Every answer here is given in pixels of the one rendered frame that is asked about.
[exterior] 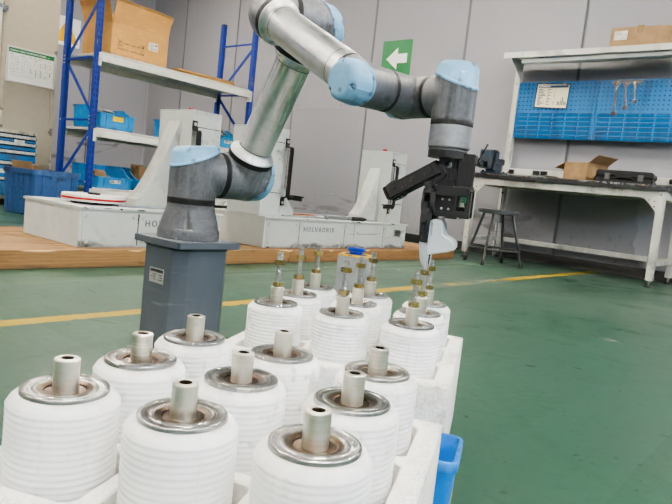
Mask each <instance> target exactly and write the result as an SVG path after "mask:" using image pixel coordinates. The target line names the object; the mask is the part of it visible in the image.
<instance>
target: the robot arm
mask: <svg viewBox="0 0 672 504"><path fill-rule="evenodd" d="M248 17H249V22H250V25H251V27H252V29H253V31H254V32H255V33H256V34H257V35H258V36H259V37H260V38H262V39H263V40H264V41H265V42H267V43H268V44H271V45H274V49H275V51H276V58H275V60H274V62H273V65H272V67H271V69H270V72H269V74H268V76H267V78H266V81H265V83H264V85H263V88H262V90H261V92H260V95H259V97H258V99H257V102H256V104H255V106H254V108H253V111H252V113H251V115H250V118H249V120H248V122H247V125H246V127H245V129H244V132H243V134H242V136H241V138H240V140H238V141H234V142H233V143H232V144H231V146H230V148H229V151H228V153H221V150H220V147H219V146H176V147H174V148H173V149H172V152H171V159H170V162H169V166H170V169H169V181H168V193H167V204H166V208H165V210H164V212H163V215H162V217H161V220H160V222H159V225H158V227H157V235H156V236H158V237H161V238H166V239H173V240H181V241H192V242H218V241H219V234H220V233H219V230H218V224H217V219H216V215H215V199H216V198H218V199H230V200H241V201H244V202H249V201H259V200H262V199H264V198H265V197H266V196H267V195H268V194H269V193H270V191H271V190H272V188H273V185H274V182H275V179H274V176H275V168H274V165H273V163H274V161H273V158H272V156H271V154H272V151H273V149H274V147H275V145H276V143H277V141H278V139H279V136H280V134H281V132H282V130H283V128H284V126H285V124H286V122H287V119H288V117H289V115H290V113H291V111H292V109H293V107H294V104H295V102H296V100H297V98H298V96H299V94H300V92H301V89H302V87H303V85H304V83H305V81H306V79H307V77H308V75H309V72H311V71H312V72H313V73H314V74H315V75H317V76H318V77H319V78H320V79H322V80H323V81H324V82H326V83H327V84H328V88H329V89H330V92H331V95H332V97H333V98H335V99H336V100H338V101H341V102H343V103H345V104H347V105H350V106H359V107H364V108H368V109H372V110H376V111H380V112H384V113H385V114H386V115H387V116H388V117H390V118H394V119H400V120H408V119H421V118H431V121H430V130H429V138H428V147H429V148H431V149H428V156H427V157H430V158H435V159H439V161H437V160H435V161H433V162H431V163H429V164H427V165H425V166H423V167H421V168H420V169H418V170H416V171H414V172H412V173H410V174H408V175H406V176H404V177H402V178H400V179H396V180H394V181H392V182H390V183H388V184H387V186H385V187H383V192H384V194H385V196H386V199H387V200H393V201H397V200H400V199H402V198H404V197H406V196H407V194H409V193H411V192H413V191H415V190H417V189H419V188H421V187H423V186H425V187H424V189H423V193H422V199H421V215H420V226H419V259H420V262H421V264H422V267H423V269H425V270H427V267H428V269H429V266H430V262H431V258H432V254H439V253H447V252H450V251H454V250H455V249H456V248H457V241H456V240H455V239H454V238H452V237H451V236H449V235H448V234H447V223H446V221H445V220H443V219H438V217H439V216H443V217H444V218H448V219H469V218H471V219H472V211H473V203H474V195H475V190H474V187H473V183H474V176H475V168H476V164H477V162H478V156H476V155H474V154H467V152H468V151H470V149H471V141H472V132H473V124H474V117H475V109H476V101H477V93H478V91H479V88H478V84H479V72H480V71H479V67H478V66H477V65H476V64H475V63H472V62H469V61H465V60H444V61H442V62H440V63H439V64H438V66H437V71H436V72H435V74H436V75H433V76H424V77H414V76H410V75H407V74H403V73H400V72H397V71H394V70H391V69H387V68H384V67H381V66H377V65H375V64H373V63H371V62H369V61H368V60H367V59H365V58H364V57H362V56H361V55H359V54H358V53H357V52H355V51H354V50H352V49H351V48H349V47H348V46H346V45H345V44H344V43H342V42H343V38H344V26H343V18H342V15H341V13H340V12H339V10H338V9H337V8H336V7H334V6H332V5H330V4H328V3H326V2H325V1H323V0H252V1H251V3H250V6H249V13H248ZM449 163H452V167H451V168H449V167H450V164H449ZM428 264H429V266H428Z"/></svg>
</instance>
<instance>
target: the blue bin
mask: <svg viewBox="0 0 672 504"><path fill-rule="evenodd" d="M462 449H463V440H462V438H460V437H458V436H456V435H452V434H447V433H442V434H441V442H440V450H439V457H438V465H437V473H436V480H435V488H434V496H433V504H450V503H451V497H452V491H453V485H454V479H455V474H456V473H457V472H458V468H459V463H460V459H461V454H462Z"/></svg>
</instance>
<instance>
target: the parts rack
mask: <svg viewBox="0 0 672 504"><path fill-rule="evenodd" d="M96 9H97V10H96ZM95 11H96V25H95V39H94V52H93V53H84V54H75V55H71V54H72V52H73V50H74V48H75V47H76V45H77V43H78V41H79V39H80V38H81V36H82V34H83V32H84V30H85V29H86V27H87V25H88V23H89V21H90V20H91V18H92V16H93V14H94V12H95ZM73 12H74V0H67V2H66V17H65V32H64V48H63V63H62V78H61V93H60V109H59V124H58V139H57V154H56V170H55V171H61V172H64V171H65V170H66V169H67V167H68V166H69V164H70V163H71V161H72V160H73V158H74V157H75V155H76V154H77V152H78V151H79V149H80V147H81V146H82V144H83V142H84V141H85V139H86V138H87V152H86V166H85V180H78V182H83V183H84V186H82V185H78V190H77V192H85V193H88V192H96V193H101V194H106V195H114V196H121V197H127V196H128V195H129V194H130V193H131V192H132V191H133V190H118V189H106V188H95V187H92V179H93V165H94V151H95V141H96V140H102V141H109V142H116V143H123V144H130V145H137V146H144V147H151V148H158V140H159V137H154V136H148V135H142V134H135V133H129V132H123V131H117V130H110V129H104V128H98V127H96V123H97V109H98V95H99V82H100V72H104V73H108V74H112V75H117V76H121V77H125V78H129V79H134V80H138V81H142V82H146V83H151V84H155V85H159V86H163V87H168V88H172V89H176V90H181V91H185V92H189V93H193V94H198V95H202V96H206V97H210V98H214V102H215V103H214V114H218V115H219V114H220V104H221V105H222V107H223V109H224V110H225V112H226V114H227V115H228V117H229V119H230V120H231V122H232V124H233V125H234V124H235V122H234V120H233V119H232V117H231V115H230V114H229V112H228V110H227V109H226V107H225V105H224V104H223V102H222V100H221V97H240V96H242V97H246V98H247V102H246V112H245V123H244V124H247V122H248V120H249V118H250V115H251V113H252V104H253V93H254V83H255V72H256V62H257V51H258V41H259V36H258V35H257V34H256V33H255V32H254V31H253V38H252V43H249V44H239V45H229V46H226V37H227V26H228V25H225V24H223V25H221V36H220V48H219V59H218V70H217V78H220V79H223V70H224V59H225V49H226V48H231V47H241V46H251V45H252V48H251V51H250V52H249V53H248V55H247V56H246V57H245V59H244V60H243V61H242V63H241V64H240V65H239V66H238V68H237V69H236V70H235V72H234V73H233V74H232V76H231V77H230V78H229V80H228V81H231V80H232V79H233V77H234V76H235V75H236V73H237V72H238V71H239V69H240V68H241V67H242V65H243V64H244V63H245V61H246V60H247V59H248V58H249V56H250V55H251V59H250V70H249V80H248V90H247V89H243V88H240V87H236V86H232V85H228V84H224V83H220V82H217V81H213V80H209V79H205V78H201V77H198V76H194V75H190V74H186V73H182V72H179V71H175V70H171V69H167V68H163V67H159V66H156V65H152V64H148V63H144V62H140V61H137V60H133V59H129V58H125V57H121V56H118V55H114V54H110V53H106V52H102V40H103V26H104V12H105V0H97V3H96V4H95V6H94V8H93V10H92V12H91V13H90V15H89V17H88V19H87V21H86V23H85V24H84V26H83V28H82V30H81V32H80V33H79V35H78V37H77V39H76V41H75V42H74V44H73V46H72V48H71V42H72V27H73ZM71 65H74V66H78V67H83V68H87V69H91V70H92V81H91V95H90V105H89V103H88V101H87V99H86V97H85V95H84V93H83V91H82V88H81V86H80V84H79V82H78V80H77V78H76V76H75V74H74V72H73V70H72V67H71ZM69 72H71V74H72V76H73V78H74V81H75V83H76V85H77V87H78V89H79V91H80V93H81V95H82V97H83V100H84V102H85V104H86V106H87V108H88V110H89V115H88V116H89V118H66V117H67V102H68V87H69ZM222 93H230V94H234V95H221V94H222ZM66 120H70V121H89V122H88V127H74V126H66ZM234 126H235V125H234ZM65 135H68V136H75V137H82V140H81V142H80V143H79V145H78V147H77V148H76V150H75V151H74V153H73V154H72V156H71V158H70V159H69V160H68V162H67V163H66V165H65V166H64V168H63V162H64V147H65Z"/></svg>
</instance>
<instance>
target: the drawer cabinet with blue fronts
mask: <svg viewBox="0 0 672 504"><path fill-rule="evenodd" d="M37 139H38V134H36V133H29V132H22V131H15V130H8V129H1V128H0V205H4V183H5V171H3V166H12V160H20V161H28V162H32V164H33V165H36V155H37Z"/></svg>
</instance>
